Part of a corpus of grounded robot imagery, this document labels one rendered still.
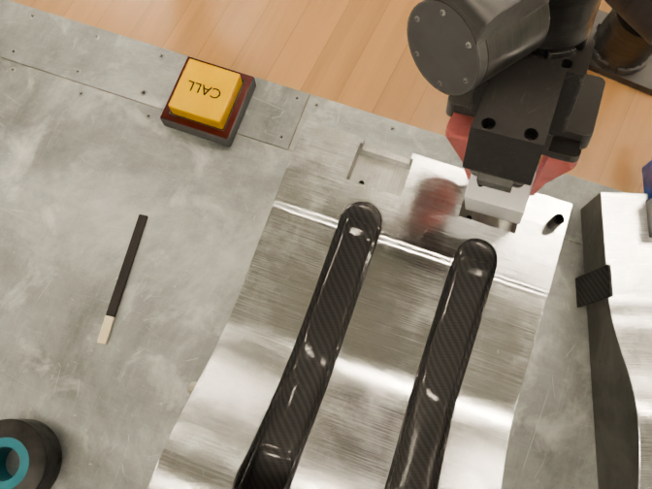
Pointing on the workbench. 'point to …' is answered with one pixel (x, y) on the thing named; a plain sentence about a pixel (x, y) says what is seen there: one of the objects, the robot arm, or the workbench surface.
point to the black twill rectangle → (594, 286)
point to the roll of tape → (29, 454)
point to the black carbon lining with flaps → (298, 404)
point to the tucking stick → (122, 279)
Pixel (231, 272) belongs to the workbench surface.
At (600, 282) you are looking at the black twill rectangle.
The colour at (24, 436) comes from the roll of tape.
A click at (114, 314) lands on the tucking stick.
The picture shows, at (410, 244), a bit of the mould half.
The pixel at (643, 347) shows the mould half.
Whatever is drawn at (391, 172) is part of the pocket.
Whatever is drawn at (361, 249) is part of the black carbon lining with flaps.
